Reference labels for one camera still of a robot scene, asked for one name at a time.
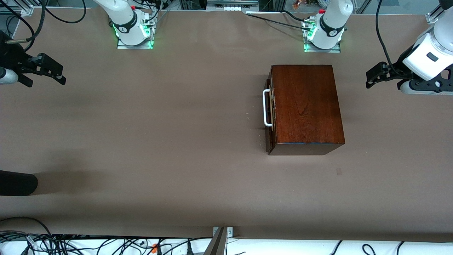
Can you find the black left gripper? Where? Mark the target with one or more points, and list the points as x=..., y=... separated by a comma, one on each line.
x=395, y=70

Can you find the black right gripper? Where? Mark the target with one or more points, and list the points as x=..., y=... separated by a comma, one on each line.
x=13, y=56

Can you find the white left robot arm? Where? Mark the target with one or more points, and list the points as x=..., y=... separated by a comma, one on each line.
x=421, y=67

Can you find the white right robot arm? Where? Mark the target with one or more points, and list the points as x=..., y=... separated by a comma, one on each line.
x=124, y=17

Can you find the dark brown wooden cabinet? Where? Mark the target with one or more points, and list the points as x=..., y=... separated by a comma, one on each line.
x=304, y=106

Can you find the black ribbed cylinder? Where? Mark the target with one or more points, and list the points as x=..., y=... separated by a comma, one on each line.
x=17, y=182

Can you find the grey power strip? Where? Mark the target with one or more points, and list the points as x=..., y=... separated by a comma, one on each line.
x=231, y=7

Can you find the orange clip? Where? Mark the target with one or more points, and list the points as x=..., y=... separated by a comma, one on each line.
x=154, y=248

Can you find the grey metal bar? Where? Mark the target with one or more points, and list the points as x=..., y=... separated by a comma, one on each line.
x=216, y=244

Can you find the aluminium frame profile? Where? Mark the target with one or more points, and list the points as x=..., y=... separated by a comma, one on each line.
x=24, y=9
x=436, y=14

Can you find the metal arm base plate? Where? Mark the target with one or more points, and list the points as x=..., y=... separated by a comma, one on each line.
x=322, y=50
x=134, y=46

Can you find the small metal bracket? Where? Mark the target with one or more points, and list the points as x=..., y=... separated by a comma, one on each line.
x=230, y=232

